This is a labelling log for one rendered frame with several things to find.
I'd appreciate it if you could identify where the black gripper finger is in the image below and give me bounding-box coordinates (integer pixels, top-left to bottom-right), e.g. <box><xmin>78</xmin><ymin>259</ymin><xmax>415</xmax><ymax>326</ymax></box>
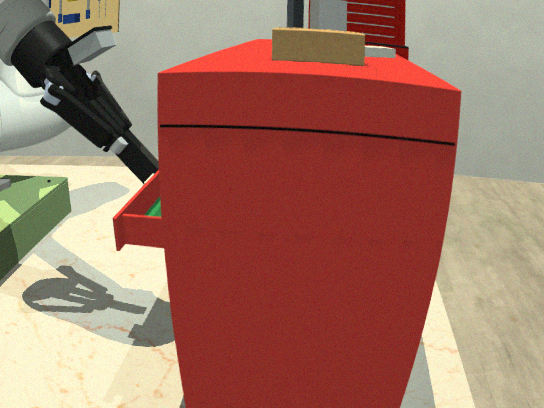
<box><xmin>73</xmin><ymin>64</ymin><xmax>158</xmax><ymax>164</ymax></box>
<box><xmin>40</xmin><ymin>67</ymin><xmax>159</xmax><ymax>184</ymax></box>

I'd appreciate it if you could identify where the tan rectangular block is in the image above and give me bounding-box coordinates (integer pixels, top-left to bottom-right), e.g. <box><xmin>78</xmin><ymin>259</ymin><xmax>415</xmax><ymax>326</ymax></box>
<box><xmin>271</xmin><ymin>27</ymin><xmax>365</xmax><ymax>66</ymax></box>

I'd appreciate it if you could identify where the red tool chest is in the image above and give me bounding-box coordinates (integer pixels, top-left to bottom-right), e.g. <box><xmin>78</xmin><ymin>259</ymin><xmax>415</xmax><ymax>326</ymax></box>
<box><xmin>112</xmin><ymin>39</ymin><xmax>461</xmax><ymax>408</ymax></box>

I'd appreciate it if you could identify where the black flat panel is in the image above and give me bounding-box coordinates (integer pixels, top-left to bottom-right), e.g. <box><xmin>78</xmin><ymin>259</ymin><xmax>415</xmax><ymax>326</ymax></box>
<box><xmin>287</xmin><ymin>0</ymin><xmax>304</xmax><ymax>28</ymax></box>

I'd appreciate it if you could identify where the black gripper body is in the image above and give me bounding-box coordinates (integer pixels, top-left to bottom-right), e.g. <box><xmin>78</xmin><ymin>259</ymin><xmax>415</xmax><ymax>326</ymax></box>
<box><xmin>11</xmin><ymin>20</ymin><xmax>79</xmax><ymax>97</ymax></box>

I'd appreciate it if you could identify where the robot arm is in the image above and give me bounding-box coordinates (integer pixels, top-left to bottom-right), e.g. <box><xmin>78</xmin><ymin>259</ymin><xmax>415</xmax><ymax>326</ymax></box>
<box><xmin>0</xmin><ymin>0</ymin><xmax>117</xmax><ymax>152</ymax></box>

